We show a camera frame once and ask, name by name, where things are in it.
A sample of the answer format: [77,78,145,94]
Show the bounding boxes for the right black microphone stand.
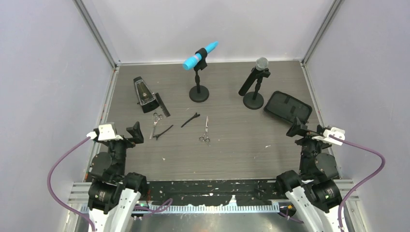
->
[243,77,264,110]

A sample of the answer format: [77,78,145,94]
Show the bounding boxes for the black silver microphone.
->
[238,57,270,96]

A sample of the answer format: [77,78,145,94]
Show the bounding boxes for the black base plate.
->
[117,178,308,207]

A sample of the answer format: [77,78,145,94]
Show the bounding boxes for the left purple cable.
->
[47,134,97,232]

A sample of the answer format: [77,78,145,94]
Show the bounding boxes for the aluminium rail front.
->
[67,182,359,215]

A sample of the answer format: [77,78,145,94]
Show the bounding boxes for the black metronome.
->
[133,76,159,113]

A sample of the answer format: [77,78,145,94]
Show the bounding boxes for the black zip tool case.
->
[264,91,313,124]

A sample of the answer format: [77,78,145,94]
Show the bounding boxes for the blue microphone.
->
[182,41,219,71]

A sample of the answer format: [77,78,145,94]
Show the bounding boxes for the left black microphone stand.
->
[189,48,209,103]

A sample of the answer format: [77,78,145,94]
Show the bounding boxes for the black hair clip left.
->
[153,125,173,140]

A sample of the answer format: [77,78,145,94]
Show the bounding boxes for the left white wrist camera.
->
[93,122,124,142]

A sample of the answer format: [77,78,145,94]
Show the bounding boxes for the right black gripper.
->
[285,116,330,176]

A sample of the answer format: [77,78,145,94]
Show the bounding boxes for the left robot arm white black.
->
[87,122,148,232]

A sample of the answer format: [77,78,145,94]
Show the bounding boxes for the black hair clip centre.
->
[181,113,200,128]

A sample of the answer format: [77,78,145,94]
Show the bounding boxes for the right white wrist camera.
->
[312,127,345,146]

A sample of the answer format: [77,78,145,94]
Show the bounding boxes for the black microphone stand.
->
[243,77,264,110]
[189,48,209,103]

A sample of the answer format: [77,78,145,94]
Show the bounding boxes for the silver scissors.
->
[149,113,163,139]
[199,116,210,146]

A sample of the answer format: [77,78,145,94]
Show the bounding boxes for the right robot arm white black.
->
[275,117,348,232]

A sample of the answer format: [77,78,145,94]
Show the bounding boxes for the black hair clip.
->
[181,113,200,128]
[153,125,173,140]

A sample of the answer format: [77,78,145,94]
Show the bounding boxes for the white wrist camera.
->
[93,122,124,142]
[312,127,345,146]

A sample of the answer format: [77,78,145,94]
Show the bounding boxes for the black comb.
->
[155,93,171,117]

